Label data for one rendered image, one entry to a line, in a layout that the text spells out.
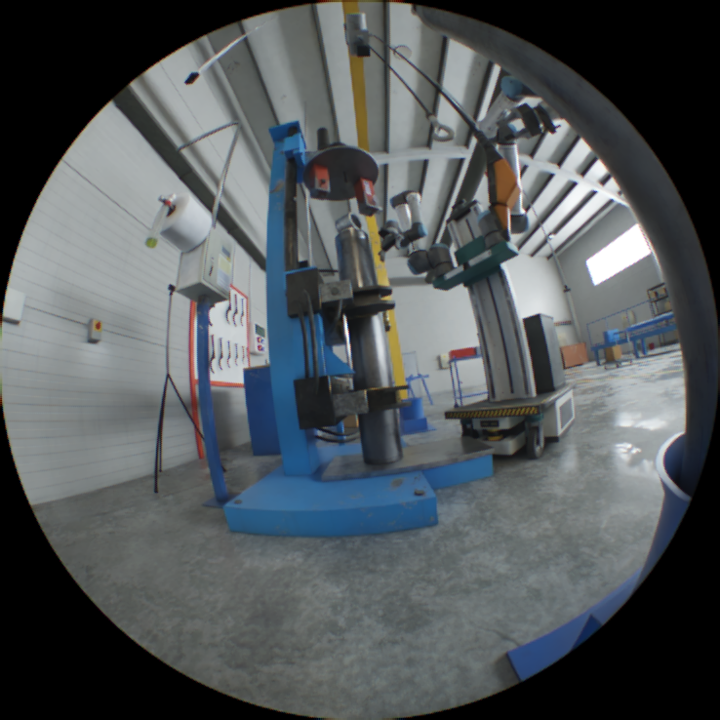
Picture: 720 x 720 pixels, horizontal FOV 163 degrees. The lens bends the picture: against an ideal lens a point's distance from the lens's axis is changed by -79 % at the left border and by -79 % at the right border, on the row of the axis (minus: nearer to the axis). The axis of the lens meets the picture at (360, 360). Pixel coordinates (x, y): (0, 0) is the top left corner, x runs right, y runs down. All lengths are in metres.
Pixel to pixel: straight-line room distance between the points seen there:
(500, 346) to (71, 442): 3.01
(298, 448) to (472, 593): 1.07
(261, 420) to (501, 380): 2.23
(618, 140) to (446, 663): 0.77
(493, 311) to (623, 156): 1.62
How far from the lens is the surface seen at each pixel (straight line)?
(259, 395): 2.71
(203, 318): 1.52
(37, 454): 2.05
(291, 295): 1.11
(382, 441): 1.27
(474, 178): 7.61
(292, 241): 1.50
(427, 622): 0.64
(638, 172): 0.34
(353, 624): 0.66
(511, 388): 1.79
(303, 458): 1.38
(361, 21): 3.22
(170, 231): 1.48
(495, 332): 1.83
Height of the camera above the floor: 0.52
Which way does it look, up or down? 8 degrees up
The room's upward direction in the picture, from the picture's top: 8 degrees counter-clockwise
